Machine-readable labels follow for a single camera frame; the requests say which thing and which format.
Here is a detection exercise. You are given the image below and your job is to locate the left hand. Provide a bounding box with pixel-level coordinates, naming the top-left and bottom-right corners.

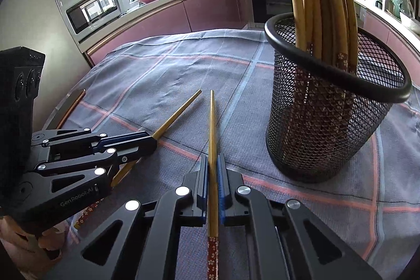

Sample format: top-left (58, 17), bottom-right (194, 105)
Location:
top-left (1, 216), bottom-right (68, 273)

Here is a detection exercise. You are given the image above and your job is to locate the plaid grey tablecloth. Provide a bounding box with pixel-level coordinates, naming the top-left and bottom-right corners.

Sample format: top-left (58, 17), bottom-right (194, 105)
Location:
top-left (64, 30), bottom-right (419, 279)

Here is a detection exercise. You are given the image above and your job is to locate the black mesh utensil holder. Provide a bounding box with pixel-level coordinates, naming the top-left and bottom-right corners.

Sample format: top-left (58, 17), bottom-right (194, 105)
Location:
top-left (265, 13), bottom-right (412, 183)

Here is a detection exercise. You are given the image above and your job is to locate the white microwave oven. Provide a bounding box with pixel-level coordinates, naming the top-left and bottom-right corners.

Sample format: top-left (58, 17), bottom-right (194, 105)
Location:
top-left (63, 0), bottom-right (130, 43)

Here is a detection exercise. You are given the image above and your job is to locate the black camera box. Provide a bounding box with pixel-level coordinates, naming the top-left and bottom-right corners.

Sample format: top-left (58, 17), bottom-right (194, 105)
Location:
top-left (0, 46), bottom-right (46, 205)

